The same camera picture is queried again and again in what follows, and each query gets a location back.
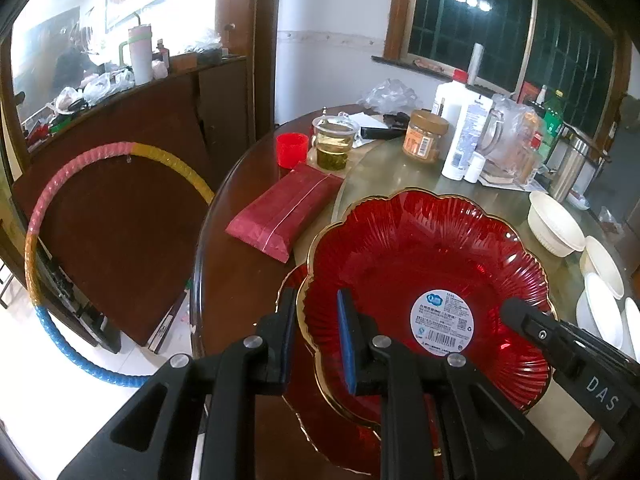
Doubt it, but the multicoloured hula hoop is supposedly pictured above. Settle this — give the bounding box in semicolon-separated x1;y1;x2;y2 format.
24;142;216;388

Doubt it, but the crumpled clear plastic bag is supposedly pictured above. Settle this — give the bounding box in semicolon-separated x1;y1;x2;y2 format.
360;79;418;111

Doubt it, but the white disposable bowl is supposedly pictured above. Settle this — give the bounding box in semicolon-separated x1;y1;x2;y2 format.
620;297;640;361
580;236;626;301
527;191;586;258
575;273;623;356

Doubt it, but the peanut butter jar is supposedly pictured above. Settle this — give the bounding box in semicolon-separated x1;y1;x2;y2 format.
402;109;450;165

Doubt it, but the white plastic bag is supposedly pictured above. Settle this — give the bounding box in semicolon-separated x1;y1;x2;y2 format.
82;72;136;106

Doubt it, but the white lotion tube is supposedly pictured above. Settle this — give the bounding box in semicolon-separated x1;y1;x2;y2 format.
441;95;496;181

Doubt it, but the green soda bottle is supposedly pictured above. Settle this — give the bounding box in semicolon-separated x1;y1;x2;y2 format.
542;90;566;151

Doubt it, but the clear glass mug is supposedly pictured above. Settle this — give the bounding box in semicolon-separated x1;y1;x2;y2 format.
477;94;531;183

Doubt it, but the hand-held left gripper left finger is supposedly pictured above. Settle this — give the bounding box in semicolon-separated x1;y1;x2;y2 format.
56;287;301;480

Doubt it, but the round brown tabletop board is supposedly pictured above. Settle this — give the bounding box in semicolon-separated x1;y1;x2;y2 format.
11;80;236;353

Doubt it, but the red box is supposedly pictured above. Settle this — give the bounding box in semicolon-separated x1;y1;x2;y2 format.
517;81;543;106

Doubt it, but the black case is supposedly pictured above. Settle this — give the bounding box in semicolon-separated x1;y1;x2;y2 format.
360;125;406;140

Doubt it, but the white plastic roll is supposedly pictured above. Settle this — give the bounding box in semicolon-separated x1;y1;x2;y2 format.
467;42;486;86

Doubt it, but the black metal table frame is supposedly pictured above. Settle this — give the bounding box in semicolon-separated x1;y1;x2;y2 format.
35;255;121;353

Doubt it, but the white pink green tumbler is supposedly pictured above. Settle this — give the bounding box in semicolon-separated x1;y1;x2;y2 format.
127;24;153;86

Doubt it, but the red tissue pack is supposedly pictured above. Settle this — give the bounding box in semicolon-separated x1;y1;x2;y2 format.
225;161;346;263

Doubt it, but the dark wooden cabinet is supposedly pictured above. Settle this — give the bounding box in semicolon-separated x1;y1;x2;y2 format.
195;52;251;161

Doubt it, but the red glass plate white sticker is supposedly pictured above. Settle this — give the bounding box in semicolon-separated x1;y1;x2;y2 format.
296;187;553;428

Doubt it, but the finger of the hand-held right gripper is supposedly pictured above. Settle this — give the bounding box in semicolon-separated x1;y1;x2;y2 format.
500;297;640;426

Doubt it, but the stainless steel thermos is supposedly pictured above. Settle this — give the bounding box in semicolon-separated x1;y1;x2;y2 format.
548;137;591;203

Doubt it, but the small white pill bottle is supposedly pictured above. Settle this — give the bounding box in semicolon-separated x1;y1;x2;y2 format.
464;152;487;184

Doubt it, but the dark window wooden frame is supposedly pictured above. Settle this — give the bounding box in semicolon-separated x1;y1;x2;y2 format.
385;0;631;136

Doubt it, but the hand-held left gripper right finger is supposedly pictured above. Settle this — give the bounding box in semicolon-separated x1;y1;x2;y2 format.
336;289;581;480

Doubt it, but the white liquor bottle red cap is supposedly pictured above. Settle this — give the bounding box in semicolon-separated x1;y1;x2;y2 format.
431;69;473;121

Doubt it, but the clear plastic cup of tea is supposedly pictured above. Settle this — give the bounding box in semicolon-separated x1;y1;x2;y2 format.
312;115;362;173

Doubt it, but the red plastic cup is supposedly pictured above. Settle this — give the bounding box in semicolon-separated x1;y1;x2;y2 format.
276;132;310;168

